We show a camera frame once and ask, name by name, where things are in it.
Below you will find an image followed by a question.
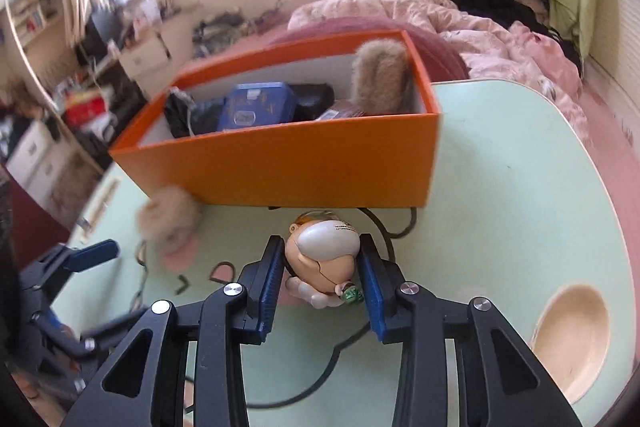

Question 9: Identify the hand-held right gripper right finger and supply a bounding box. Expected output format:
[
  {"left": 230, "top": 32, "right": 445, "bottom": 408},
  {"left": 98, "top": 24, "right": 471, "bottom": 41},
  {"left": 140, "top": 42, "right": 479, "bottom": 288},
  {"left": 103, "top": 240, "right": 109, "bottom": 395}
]
[{"left": 357, "top": 233, "right": 583, "bottom": 427}]

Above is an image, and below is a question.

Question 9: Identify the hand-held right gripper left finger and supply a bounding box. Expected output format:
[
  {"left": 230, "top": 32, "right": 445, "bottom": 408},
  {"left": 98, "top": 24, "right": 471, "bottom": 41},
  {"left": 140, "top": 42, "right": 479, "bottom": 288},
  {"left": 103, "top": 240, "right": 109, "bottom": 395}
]
[{"left": 60, "top": 234, "right": 287, "bottom": 427}]

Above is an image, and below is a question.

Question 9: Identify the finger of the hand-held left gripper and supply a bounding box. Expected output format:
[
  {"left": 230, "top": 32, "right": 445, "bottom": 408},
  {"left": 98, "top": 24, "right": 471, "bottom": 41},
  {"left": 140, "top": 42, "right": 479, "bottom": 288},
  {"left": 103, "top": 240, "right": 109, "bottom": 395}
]
[
  {"left": 22, "top": 239, "right": 121, "bottom": 293},
  {"left": 77, "top": 308, "right": 150, "bottom": 354}
]

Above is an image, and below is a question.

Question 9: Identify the small doll figurine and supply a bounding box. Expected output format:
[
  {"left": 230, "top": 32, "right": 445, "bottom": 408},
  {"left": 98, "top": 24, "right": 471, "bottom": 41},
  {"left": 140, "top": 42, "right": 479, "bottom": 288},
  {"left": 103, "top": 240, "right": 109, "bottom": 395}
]
[{"left": 284, "top": 213, "right": 365, "bottom": 311}]

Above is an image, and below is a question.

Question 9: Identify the beige fluffy pompom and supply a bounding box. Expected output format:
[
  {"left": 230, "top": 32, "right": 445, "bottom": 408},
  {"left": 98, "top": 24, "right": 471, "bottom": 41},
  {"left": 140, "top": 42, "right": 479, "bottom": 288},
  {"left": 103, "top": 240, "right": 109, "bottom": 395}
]
[{"left": 137, "top": 186, "right": 204, "bottom": 255}]

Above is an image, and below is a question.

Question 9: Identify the orange cardboard box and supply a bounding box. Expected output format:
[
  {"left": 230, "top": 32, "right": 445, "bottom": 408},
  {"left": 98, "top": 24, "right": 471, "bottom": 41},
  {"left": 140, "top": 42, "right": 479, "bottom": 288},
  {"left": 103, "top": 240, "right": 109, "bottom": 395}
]
[{"left": 108, "top": 29, "right": 442, "bottom": 209}]

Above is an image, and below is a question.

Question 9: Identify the black lace garment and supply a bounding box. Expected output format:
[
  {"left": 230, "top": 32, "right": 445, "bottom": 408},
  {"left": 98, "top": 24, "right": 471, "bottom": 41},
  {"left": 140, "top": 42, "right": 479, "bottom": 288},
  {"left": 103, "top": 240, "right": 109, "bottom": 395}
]
[{"left": 164, "top": 88, "right": 226, "bottom": 139}]

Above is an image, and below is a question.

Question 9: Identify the blue tin case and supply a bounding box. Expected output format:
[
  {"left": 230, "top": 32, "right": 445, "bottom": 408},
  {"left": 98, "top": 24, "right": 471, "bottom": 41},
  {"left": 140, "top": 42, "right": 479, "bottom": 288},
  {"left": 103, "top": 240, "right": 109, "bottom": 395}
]
[{"left": 217, "top": 82, "right": 296, "bottom": 133}]

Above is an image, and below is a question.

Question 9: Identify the white drawer cabinet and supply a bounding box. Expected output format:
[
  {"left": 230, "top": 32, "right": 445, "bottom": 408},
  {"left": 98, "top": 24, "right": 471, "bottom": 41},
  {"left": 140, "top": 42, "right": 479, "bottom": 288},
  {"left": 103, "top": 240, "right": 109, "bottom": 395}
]
[{"left": 5, "top": 119, "right": 82, "bottom": 208}]

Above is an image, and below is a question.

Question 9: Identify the red tissue pack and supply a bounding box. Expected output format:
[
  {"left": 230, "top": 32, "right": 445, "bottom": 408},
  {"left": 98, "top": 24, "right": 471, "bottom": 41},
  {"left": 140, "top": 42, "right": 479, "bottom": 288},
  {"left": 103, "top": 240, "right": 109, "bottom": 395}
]
[{"left": 65, "top": 89, "right": 109, "bottom": 126}]

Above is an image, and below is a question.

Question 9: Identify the mint green desk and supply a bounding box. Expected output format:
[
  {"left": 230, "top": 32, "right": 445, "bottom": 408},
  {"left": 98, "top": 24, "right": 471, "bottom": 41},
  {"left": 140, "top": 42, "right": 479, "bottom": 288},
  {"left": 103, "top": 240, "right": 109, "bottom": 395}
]
[{"left": 50, "top": 79, "right": 635, "bottom": 427}]

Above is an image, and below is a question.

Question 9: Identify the small white nightstand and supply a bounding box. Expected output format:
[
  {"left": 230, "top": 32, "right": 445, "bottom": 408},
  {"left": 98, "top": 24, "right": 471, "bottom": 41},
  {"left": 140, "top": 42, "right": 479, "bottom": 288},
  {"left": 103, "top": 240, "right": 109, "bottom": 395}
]
[{"left": 120, "top": 29, "right": 172, "bottom": 81}]

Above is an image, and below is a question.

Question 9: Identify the brown furry item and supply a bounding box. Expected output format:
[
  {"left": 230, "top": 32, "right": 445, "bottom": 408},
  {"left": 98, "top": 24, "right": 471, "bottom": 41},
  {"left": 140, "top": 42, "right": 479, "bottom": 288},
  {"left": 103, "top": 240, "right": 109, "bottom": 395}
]
[{"left": 350, "top": 39, "right": 416, "bottom": 116}]

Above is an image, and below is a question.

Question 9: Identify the dark clutter on sill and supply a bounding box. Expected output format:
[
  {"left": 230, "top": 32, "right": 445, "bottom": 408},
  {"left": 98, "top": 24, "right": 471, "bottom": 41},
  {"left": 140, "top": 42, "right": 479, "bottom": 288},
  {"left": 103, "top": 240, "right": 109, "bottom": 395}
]
[{"left": 192, "top": 7, "right": 252, "bottom": 54}]

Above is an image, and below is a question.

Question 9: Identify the pink quilt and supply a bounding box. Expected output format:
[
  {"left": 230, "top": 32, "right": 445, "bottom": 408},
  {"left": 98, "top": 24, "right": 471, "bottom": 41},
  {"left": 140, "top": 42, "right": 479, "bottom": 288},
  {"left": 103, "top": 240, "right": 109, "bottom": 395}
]
[{"left": 287, "top": 0, "right": 584, "bottom": 134}]

